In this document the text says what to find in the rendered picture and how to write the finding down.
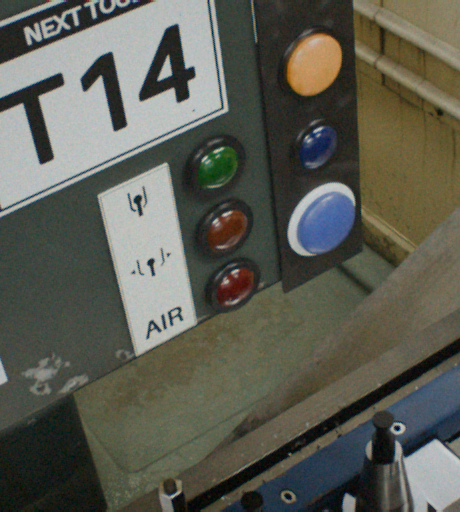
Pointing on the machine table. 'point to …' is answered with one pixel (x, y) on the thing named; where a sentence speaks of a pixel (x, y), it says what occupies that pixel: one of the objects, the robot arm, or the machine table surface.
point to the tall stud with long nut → (172, 495)
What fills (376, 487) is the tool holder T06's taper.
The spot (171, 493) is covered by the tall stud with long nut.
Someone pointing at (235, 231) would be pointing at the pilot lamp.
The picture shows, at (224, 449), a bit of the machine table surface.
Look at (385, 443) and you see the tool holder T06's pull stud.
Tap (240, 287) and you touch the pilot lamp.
